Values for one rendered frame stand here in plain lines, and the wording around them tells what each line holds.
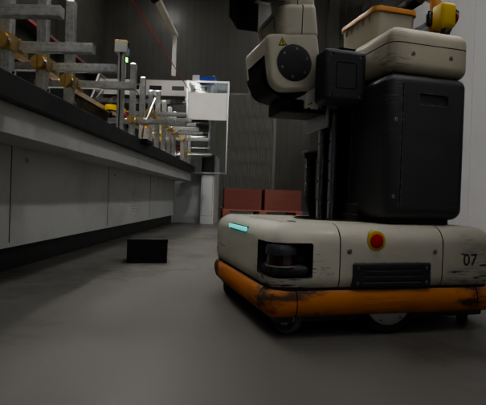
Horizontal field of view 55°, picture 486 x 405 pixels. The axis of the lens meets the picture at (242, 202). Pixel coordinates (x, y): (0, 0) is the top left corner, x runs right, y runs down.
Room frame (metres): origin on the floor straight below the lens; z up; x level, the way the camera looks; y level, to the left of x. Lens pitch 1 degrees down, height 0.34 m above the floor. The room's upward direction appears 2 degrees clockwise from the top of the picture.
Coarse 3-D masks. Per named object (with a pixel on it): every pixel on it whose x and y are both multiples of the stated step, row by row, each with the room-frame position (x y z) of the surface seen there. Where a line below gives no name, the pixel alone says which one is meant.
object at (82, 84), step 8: (56, 80) 2.03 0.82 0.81; (80, 80) 2.02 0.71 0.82; (88, 80) 2.02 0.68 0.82; (80, 88) 2.05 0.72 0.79; (88, 88) 2.05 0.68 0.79; (96, 88) 2.04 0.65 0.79; (104, 88) 2.03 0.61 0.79; (112, 88) 2.03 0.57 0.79; (120, 88) 2.02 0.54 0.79; (128, 88) 2.02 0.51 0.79
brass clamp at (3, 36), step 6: (0, 36) 1.46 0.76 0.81; (6, 36) 1.46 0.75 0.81; (12, 36) 1.49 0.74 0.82; (0, 42) 1.46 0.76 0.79; (6, 42) 1.46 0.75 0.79; (12, 42) 1.49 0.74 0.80; (0, 48) 1.48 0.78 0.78; (6, 48) 1.48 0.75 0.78; (12, 48) 1.49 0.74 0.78; (18, 54) 1.53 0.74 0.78; (24, 54) 1.57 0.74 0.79
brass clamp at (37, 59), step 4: (32, 56) 1.71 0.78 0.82; (36, 56) 1.71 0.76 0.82; (40, 56) 1.71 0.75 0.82; (44, 56) 1.73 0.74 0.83; (32, 60) 1.71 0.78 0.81; (36, 60) 1.71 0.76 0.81; (40, 60) 1.71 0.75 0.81; (44, 60) 1.71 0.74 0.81; (48, 60) 1.74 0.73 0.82; (52, 60) 1.78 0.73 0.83; (32, 64) 1.71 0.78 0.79; (36, 64) 1.71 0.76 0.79; (40, 64) 1.71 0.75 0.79; (44, 64) 1.72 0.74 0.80; (48, 64) 1.74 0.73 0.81; (36, 68) 1.73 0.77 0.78; (40, 68) 1.72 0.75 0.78; (44, 68) 1.72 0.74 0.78; (48, 68) 1.75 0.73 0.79; (52, 72) 1.78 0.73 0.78; (56, 72) 1.82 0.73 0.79; (52, 76) 1.83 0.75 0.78; (56, 76) 1.83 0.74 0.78
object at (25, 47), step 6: (18, 42) 1.53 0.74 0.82; (24, 42) 1.52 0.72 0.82; (30, 42) 1.52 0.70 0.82; (36, 42) 1.52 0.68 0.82; (42, 42) 1.52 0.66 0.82; (48, 42) 1.52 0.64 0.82; (54, 42) 1.52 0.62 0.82; (60, 42) 1.52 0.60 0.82; (18, 48) 1.53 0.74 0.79; (24, 48) 1.52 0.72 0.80; (30, 48) 1.52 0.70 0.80; (36, 48) 1.52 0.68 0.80; (42, 48) 1.52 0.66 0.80; (48, 48) 1.52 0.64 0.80; (54, 48) 1.52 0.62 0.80; (60, 48) 1.52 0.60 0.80; (66, 48) 1.52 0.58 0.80; (72, 48) 1.52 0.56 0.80; (78, 48) 1.52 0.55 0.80; (84, 48) 1.52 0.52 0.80; (90, 48) 1.52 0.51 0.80; (72, 54) 1.55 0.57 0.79; (78, 54) 1.55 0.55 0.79; (84, 54) 1.54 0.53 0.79; (90, 54) 1.54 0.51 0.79
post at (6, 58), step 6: (0, 0) 1.48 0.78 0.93; (6, 0) 1.48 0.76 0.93; (12, 0) 1.49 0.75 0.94; (0, 18) 1.48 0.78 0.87; (6, 18) 1.48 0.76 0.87; (12, 18) 1.50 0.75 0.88; (0, 24) 1.48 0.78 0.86; (6, 24) 1.48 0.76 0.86; (12, 24) 1.50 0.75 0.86; (0, 30) 1.48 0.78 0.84; (6, 30) 1.48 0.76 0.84; (12, 30) 1.50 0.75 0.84; (0, 54) 1.48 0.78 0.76; (6, 54) 1.48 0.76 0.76; (12, 54) 1.50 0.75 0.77; (0, 60) 1.48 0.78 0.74; (6, 60) 1.48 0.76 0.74; (12, 60) 1.51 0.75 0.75; (0, 66) 1.48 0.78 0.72; (6, 66) 1.48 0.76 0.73; (12, 66) 1.51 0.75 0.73
